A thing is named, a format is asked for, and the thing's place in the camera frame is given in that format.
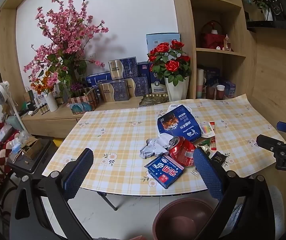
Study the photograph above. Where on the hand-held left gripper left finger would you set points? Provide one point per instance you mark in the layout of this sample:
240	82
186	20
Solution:
79	172

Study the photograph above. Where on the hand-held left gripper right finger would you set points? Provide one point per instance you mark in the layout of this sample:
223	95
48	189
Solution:
207	175

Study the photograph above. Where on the crushed red soda can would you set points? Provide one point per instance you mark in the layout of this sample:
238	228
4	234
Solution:
182	151

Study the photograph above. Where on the small blue red box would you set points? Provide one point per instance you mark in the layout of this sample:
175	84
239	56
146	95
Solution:
164	171

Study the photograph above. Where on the rainbow candle blister pack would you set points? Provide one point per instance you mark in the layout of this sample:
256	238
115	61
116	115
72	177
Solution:
205	129

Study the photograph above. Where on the brown plastic bin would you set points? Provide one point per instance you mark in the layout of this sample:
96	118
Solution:
182	217

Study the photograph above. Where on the blue paper coffee bag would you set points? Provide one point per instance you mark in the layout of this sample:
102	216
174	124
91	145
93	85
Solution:
177	125

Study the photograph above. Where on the white tissue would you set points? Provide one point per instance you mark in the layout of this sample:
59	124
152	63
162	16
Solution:
153	148

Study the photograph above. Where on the small black packet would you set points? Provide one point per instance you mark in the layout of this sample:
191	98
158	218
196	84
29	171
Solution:
217	158

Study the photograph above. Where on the green snack wrapper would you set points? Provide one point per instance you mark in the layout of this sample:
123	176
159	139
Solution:
204	145

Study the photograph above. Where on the red stick packet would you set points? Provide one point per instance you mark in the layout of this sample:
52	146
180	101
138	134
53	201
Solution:
211	142

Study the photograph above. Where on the yellow plaid floral tablecloth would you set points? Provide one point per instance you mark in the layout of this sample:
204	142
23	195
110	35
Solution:
113	135

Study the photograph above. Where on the brown cardboard box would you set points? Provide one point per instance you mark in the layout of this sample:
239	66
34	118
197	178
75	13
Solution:
31	148

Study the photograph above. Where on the wooden sideboard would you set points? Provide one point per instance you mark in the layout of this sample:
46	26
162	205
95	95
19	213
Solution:
58	122

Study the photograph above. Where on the teal shell-shaped holder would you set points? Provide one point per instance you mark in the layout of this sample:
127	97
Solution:
81	108

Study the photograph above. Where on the small blue patterned box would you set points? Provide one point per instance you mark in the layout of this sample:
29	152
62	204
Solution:
229	88

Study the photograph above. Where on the red cup with white rim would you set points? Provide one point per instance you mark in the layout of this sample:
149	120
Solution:
220	93

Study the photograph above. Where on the row of small brown bottles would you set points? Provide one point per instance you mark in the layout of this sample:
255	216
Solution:
44	108

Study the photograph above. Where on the wicker basket planter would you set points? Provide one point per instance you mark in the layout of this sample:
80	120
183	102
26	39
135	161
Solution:
84	97

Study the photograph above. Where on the white ribbed vase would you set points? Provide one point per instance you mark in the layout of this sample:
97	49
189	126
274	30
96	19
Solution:
51	102

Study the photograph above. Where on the wooden shelf unit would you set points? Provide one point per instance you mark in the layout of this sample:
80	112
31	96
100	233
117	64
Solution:
235	62

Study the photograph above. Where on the dark blue printed box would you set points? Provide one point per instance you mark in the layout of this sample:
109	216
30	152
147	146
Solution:
211	76

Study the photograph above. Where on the white faceted vase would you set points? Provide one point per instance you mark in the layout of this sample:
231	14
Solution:
176	88

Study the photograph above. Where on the gold decorative tray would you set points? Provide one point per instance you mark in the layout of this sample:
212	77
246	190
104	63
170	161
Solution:
154	99

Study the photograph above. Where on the orange artificial flowers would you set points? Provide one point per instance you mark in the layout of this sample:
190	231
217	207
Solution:
44	82

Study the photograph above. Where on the stack of blue gift boxes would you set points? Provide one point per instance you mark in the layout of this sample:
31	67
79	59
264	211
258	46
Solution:
123	82

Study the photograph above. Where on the small glass perfume bottle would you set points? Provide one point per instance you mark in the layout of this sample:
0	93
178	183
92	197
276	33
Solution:
227	43

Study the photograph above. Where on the white desk fan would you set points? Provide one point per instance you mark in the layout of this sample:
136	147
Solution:
1	93

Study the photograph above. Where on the red artificial rose bouquet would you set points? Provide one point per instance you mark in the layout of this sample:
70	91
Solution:
170	63

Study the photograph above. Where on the red gift basket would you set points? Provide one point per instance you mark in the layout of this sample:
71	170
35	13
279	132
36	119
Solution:
214	38

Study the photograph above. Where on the pink artificial blossom plant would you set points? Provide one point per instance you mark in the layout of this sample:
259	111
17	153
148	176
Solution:
65	35

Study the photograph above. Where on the light blue flat box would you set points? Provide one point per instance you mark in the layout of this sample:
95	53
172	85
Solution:
158	38

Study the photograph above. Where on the black folding table frame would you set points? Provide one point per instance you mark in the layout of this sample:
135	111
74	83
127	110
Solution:
108	200

